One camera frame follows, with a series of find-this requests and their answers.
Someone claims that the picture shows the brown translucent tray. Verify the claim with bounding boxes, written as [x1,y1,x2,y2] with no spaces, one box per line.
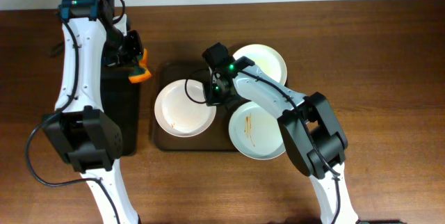
[150,61,248,152]

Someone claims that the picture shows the black plastic tray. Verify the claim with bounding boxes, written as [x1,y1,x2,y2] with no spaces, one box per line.
[99,67,142,157]

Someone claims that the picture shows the white plate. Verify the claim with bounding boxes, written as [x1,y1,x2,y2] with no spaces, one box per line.
[228,102,286,160]
[233,44,288,85]
[154,79,216,138]

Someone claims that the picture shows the orange green scrub sponge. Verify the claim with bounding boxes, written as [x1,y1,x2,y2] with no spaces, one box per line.
[129,49,152,83]

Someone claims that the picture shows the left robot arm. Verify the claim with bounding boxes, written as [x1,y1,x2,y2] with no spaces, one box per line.
[42,0,151,223]

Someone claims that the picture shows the white plate top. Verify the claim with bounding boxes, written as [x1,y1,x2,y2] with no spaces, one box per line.
[233,44,288,85]

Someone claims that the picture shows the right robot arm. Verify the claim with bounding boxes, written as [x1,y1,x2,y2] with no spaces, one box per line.
[202,43,359,223]

